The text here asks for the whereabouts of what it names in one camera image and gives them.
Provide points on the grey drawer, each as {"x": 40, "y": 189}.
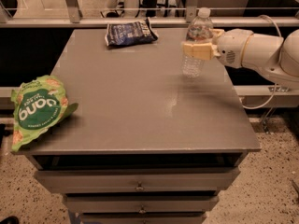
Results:
{"x": 158, "y": 218}
{"x": 140, "y": 204}
{"x": 125, "y": 181}

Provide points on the dark blue chip bag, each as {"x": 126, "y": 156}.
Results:
{"x": 130, "y": 34}

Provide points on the green rice chip bag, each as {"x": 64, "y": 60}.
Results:
{"x": 38, "y": 105}

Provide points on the top grey drawer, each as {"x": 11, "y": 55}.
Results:
{"x": 125, "y": 181}

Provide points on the clear plastic water bottle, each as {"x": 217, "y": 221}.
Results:
{"x": 199, "y": 31}

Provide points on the grey drawer cabinet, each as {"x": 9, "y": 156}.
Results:
{"x": 136, "y": 111}

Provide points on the black shoe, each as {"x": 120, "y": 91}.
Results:
{"x": 10, "y": 220}

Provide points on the bottom grey drawer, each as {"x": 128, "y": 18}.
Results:
{"x": 158, "y": 218}

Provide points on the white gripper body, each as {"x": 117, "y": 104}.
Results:
{"x": 232, "y": 48}

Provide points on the middle grey drawer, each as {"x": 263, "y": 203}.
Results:
{"x": 140, "y": 204}

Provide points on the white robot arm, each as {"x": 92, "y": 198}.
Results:
{"x": 272, "y": 57}

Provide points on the metal railing frame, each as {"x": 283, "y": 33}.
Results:
{"x": 169, "y": 13}

